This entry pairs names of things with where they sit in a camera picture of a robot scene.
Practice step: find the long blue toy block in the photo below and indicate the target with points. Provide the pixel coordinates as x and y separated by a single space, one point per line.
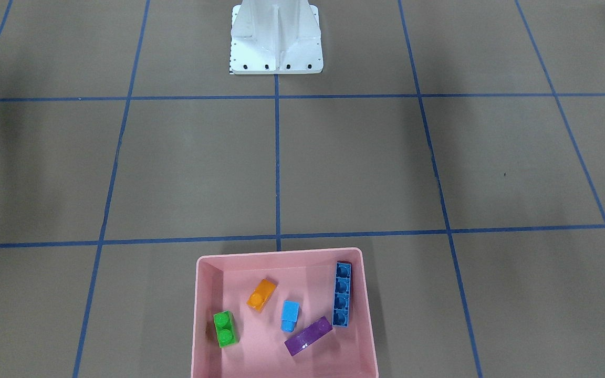
342 294

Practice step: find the orange toy block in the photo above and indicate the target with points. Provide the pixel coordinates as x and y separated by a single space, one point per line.
260 296

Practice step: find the small blue toy block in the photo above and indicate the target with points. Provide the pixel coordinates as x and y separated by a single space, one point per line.
289 315

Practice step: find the purple toy block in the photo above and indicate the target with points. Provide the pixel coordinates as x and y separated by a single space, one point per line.
308 336

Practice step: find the green toy block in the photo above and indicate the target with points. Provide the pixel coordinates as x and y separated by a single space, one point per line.
225 328

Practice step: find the pink plastic box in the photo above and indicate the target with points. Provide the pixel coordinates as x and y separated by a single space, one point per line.
224 282

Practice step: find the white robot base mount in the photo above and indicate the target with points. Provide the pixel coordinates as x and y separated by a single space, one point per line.
275 38

